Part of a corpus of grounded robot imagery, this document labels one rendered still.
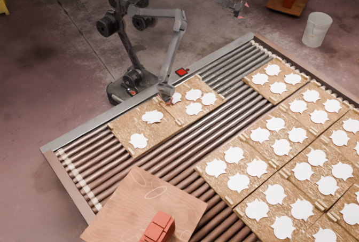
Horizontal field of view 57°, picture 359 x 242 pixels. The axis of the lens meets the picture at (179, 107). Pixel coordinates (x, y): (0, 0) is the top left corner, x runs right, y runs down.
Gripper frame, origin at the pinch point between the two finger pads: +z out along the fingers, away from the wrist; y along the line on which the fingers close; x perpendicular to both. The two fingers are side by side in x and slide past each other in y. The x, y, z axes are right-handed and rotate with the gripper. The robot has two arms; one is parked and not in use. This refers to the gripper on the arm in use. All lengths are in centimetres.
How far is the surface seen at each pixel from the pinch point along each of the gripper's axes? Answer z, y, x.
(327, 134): 24, -91, -67
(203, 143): 3.3, -44.3, 3.2
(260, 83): 22, -29, -66
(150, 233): -45, -83, 59
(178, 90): 5.6, 4.8, -12.3
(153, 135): -5.9, -18.8, 25.4
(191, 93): 6.4, -4.7, -17.9
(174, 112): 1.1, -11.0, 2.6
